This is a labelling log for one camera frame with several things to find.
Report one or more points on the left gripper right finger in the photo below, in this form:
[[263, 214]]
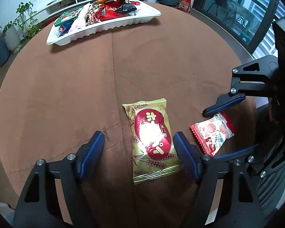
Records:
[[190, 156]]

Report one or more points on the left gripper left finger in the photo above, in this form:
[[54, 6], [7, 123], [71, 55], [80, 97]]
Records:
[[87, 156]]

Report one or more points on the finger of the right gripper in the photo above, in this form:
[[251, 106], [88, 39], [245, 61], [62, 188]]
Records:
[[237, 154], [223, 103]]

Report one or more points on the red white patterned snack packet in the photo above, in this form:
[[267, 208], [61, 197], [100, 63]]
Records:
[[212, 133]]

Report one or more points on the gold red snack packet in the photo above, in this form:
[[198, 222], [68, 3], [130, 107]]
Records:
[[154, 154]]

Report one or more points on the black snack packet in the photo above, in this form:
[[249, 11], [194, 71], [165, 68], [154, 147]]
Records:
[[126, 8]]

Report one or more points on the red bag on floor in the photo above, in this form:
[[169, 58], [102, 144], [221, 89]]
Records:
[[185, 5]]

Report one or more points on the green snack packet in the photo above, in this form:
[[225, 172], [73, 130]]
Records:
[[66, 17]]

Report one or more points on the white plastic tray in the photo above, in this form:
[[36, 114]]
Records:
[[86, 24]]

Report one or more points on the plant in white pot left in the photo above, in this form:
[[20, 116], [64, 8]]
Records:
[[23, 28]]

